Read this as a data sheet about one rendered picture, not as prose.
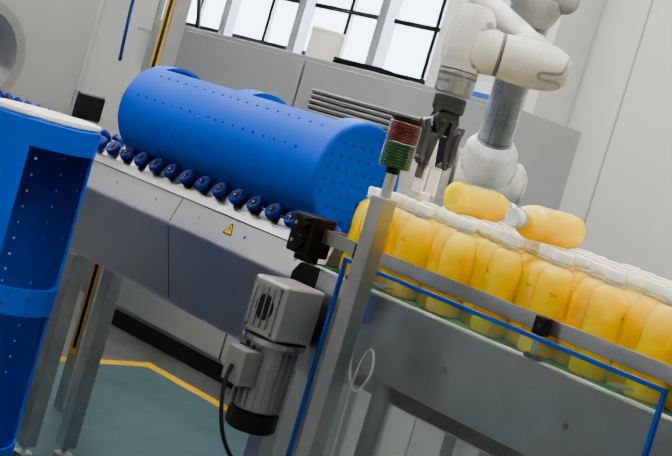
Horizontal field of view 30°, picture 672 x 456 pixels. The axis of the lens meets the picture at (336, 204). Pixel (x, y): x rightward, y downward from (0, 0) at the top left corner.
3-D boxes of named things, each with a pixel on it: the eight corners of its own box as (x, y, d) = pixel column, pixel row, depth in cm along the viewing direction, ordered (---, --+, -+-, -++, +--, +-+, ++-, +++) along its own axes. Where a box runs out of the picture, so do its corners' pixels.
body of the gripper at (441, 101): (452, 96, 292) (440, 135, 293) (428, 88, 286) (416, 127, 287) (475, 102, 286) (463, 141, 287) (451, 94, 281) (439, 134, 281)
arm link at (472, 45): (437, 63, 281) (494, 79, 280) (457, -4, 280) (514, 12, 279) (436, 66, 291) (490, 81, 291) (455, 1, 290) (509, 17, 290)
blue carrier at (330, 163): (183, 170, 374) (211, 78, 373) (380, 247, 311) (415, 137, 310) (104, 150, 355) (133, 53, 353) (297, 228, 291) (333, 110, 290)
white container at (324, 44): (320, 63, 567) (329, 32, 566) (344, 69, 557) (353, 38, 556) (296, 55, 556) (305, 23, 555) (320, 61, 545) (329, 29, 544)
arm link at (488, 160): (446, 183, 375) (517, 202, 374) (441, 209, 361) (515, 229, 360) (516, -60, 337) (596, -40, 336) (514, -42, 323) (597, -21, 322)
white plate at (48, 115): (-29, 93, 295) (-30, 98, 295) (81, 126, 293) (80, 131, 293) (14, 99, 323) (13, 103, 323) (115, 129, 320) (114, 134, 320)
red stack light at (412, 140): (400, 142, 247) (406, 123, 246) (423, 149, 242) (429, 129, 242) (378, 136, 242) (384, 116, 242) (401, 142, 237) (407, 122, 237)
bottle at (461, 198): (436, 194, 276) (490, 208, 288) (448, 219, 272) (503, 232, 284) (457, 174, 272) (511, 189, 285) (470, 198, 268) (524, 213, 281)
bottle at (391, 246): (403, 292, 274) (427, 210, 273) (408, 297, 267) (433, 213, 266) (372, 283, 274) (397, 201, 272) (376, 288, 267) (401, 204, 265)
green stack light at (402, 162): (393, 167, 247) (400, 143, 247) (416, 174, 242) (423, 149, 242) (371, 161, 242) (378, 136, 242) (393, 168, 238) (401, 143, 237)
